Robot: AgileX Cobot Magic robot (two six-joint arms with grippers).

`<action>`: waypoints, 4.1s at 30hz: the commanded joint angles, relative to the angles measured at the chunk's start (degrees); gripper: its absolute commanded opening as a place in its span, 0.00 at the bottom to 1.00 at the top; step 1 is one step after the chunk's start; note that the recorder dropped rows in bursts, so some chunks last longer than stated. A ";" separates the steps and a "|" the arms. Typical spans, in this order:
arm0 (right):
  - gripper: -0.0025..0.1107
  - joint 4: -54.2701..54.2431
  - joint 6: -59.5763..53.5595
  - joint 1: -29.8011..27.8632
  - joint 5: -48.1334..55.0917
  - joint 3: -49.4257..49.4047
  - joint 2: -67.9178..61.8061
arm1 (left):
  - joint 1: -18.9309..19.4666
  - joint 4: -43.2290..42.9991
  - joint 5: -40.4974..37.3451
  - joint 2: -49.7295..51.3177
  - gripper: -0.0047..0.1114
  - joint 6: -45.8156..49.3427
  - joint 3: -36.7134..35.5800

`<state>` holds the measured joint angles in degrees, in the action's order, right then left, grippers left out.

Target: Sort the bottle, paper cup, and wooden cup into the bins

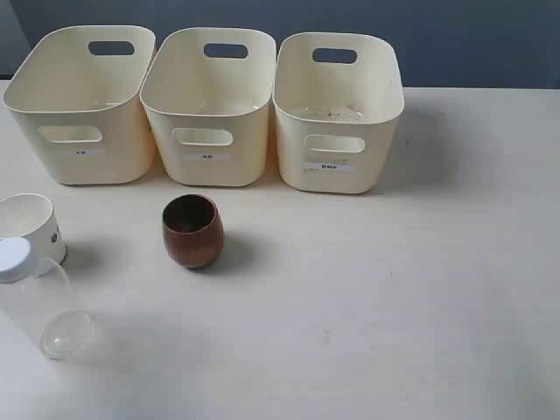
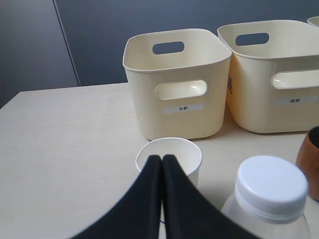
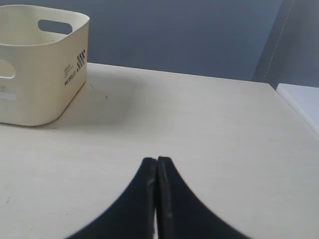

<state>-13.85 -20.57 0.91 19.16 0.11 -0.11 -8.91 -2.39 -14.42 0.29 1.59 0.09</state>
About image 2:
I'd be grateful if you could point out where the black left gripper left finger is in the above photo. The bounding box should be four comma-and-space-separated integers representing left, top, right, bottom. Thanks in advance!
73, 155, 162, 239

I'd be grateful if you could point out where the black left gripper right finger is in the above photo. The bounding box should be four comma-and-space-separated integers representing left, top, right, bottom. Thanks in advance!
162, 155, 252, 239

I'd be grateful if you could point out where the white paper cup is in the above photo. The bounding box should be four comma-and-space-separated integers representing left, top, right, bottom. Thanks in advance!
135, 137, 203, 195

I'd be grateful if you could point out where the clear plastic bottle white cap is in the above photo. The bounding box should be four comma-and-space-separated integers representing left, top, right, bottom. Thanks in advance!
221, 155, 311, 239

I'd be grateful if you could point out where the brown wooden cup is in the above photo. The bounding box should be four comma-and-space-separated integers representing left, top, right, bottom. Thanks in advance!
296, 126, 319, 201

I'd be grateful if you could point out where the cream left storage bin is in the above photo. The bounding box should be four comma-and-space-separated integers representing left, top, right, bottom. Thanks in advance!
123, 28, 232, 140

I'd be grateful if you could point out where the cream storage bin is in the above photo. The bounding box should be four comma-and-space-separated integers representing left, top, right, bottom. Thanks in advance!
307, 16, 319, 27
123, 28, 232, 140
217, 20, 319, 133

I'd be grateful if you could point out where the cream middle storage bin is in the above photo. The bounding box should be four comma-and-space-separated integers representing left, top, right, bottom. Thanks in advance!
217, 20, 319, 133

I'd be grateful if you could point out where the cream right storage bin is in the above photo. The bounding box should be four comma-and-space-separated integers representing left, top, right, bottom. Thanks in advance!
307, 16, 319, 27

